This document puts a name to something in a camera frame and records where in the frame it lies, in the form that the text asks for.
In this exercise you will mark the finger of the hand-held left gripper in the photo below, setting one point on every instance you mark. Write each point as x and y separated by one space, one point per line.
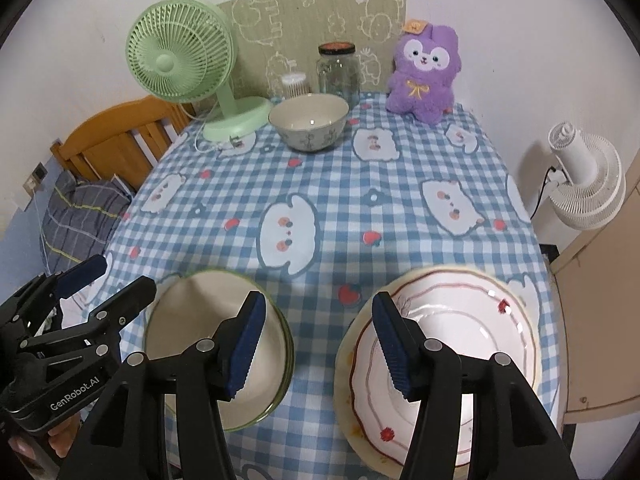
82 272
137 295

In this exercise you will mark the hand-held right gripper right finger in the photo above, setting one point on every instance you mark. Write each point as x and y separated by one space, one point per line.
395 355

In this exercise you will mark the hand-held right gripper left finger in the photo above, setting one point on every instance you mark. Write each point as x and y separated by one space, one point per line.
247 350

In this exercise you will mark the white red-trim plate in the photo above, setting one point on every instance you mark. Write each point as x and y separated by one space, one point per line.
450 320

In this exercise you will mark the scalloped yellow floral plate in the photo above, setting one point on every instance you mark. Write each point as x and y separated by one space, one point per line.
360 442

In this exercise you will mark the person's left hand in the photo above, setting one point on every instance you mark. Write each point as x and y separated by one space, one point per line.
62 435

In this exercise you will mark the grey plaid cloth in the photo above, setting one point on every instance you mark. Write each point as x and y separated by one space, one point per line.
80 220

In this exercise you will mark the wooden chair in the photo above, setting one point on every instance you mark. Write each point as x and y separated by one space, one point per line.
115 130

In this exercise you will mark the blue checkered tablecloth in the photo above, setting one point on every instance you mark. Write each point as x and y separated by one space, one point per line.
325 200

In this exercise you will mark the beige door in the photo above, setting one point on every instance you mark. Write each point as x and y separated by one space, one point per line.
600 310

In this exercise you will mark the green desk fan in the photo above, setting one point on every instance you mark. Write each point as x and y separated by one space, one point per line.
172 60

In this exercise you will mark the white standing fan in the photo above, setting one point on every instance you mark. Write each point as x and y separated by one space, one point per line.
587 180

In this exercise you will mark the cotton swab container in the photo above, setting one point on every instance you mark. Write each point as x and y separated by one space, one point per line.
294 85

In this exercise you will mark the purple plush toy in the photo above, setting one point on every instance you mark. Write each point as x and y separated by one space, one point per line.
425 75

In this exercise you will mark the glass jar with dark lid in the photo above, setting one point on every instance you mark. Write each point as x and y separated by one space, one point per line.
338 72

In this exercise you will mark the green printed board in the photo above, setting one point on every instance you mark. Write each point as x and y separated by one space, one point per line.
320 15

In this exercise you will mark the wall socket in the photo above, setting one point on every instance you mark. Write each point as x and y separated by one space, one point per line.
36 175

